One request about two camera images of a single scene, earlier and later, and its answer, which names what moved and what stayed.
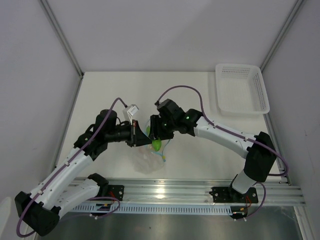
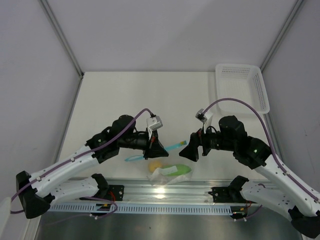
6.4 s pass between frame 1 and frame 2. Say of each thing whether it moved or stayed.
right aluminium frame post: stayed
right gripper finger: moved
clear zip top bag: moved
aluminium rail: stayed
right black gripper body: moved
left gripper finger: moved
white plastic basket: stayed
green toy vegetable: moved
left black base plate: stayed
